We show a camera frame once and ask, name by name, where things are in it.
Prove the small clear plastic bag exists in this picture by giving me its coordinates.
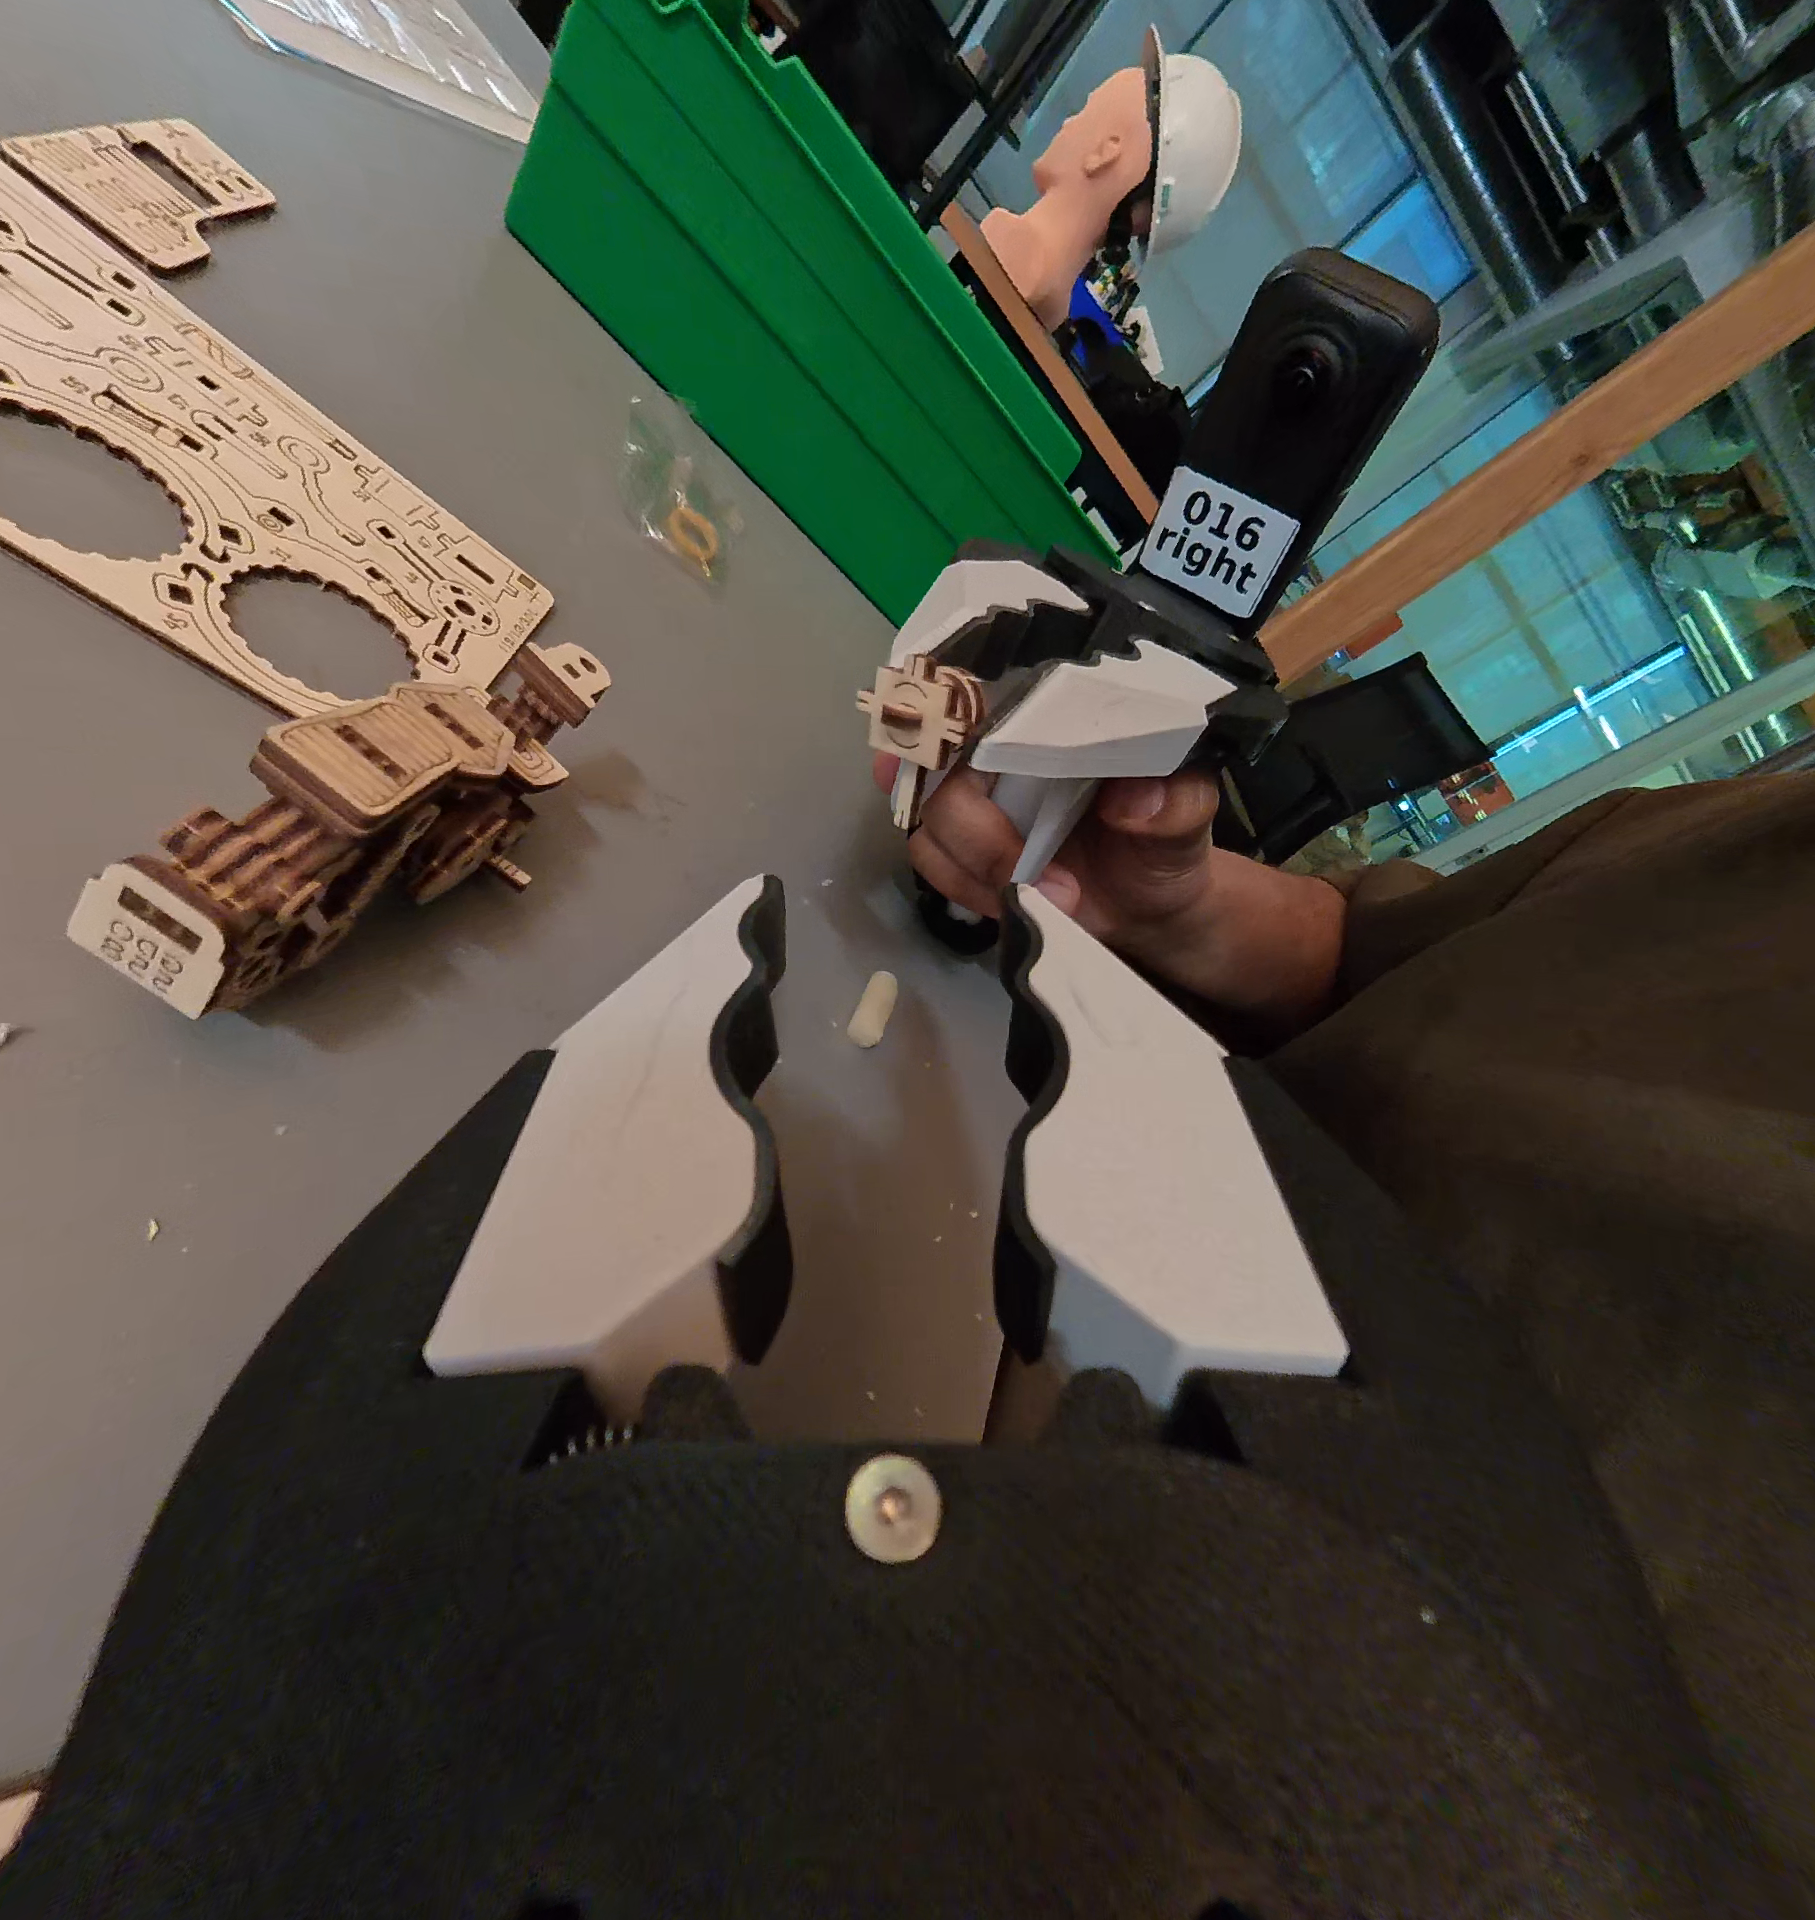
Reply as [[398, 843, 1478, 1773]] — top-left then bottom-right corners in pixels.
[[616, 392, 744, 578]]

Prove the person's right forearm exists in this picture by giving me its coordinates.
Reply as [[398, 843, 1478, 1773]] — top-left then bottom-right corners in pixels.
[[1145, 870, 1371, 1059]]

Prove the black office chair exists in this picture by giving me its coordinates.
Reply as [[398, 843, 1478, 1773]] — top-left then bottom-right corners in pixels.
[[1221, 654, 1494, 866]]

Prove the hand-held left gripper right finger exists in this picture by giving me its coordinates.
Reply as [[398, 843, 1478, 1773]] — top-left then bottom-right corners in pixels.
[[991, 882, 1353, 1424]]

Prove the grey desk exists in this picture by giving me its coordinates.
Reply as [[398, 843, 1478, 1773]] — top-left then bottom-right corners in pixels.
[[0, 0, 1134, 1803]]

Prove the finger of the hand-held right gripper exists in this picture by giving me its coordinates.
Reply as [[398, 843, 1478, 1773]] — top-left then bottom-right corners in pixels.
[[971, 641, 1243, 781], [888, 539, 1098, 689]]

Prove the person's brown shirt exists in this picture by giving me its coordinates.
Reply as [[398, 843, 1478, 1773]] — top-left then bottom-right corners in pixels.
[[1268, 766, 1815, 1920]]

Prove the small wooden gear assembly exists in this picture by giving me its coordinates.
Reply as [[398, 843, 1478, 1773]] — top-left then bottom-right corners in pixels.
[[855, 654, 991, 762]]

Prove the clear plastic sheet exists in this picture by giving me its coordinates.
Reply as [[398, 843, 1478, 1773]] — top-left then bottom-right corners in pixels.
[[215, 0, 541, 143]]

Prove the large wooden puzzle sheet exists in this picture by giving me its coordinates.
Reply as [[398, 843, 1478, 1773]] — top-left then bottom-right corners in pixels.
[[0, 118, 555, 718]]

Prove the green plastic bin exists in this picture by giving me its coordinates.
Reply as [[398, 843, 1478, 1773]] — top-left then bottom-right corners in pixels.
[[503, 0, 1123, 630]]

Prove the wooden beam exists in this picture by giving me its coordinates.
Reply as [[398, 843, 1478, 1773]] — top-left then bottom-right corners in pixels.
[[1262, 191, 1815, 688]]

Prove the mannequin head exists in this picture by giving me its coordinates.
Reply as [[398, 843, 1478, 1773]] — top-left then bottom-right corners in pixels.
[[981, 68, 1167, 322]]

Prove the wooden model car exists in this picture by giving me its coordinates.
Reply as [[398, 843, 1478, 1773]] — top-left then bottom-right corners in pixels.
[[68, 641, 613, 1023]]

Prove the small wooden puzzle sheet piece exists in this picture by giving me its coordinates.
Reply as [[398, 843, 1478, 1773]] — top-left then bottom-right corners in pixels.
[[0, 119, 275, 276]]

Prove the black bag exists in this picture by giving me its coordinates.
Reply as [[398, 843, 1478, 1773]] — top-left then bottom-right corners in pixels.
[[1064, 320, 1194, 508]]

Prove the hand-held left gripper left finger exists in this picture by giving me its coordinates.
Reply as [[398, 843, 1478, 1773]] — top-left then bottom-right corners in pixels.
[[421, 873, 796, 1427]]

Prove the person's right hand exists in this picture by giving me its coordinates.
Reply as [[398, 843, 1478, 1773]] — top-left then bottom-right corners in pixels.
[[875, 748, 1307, 983]]

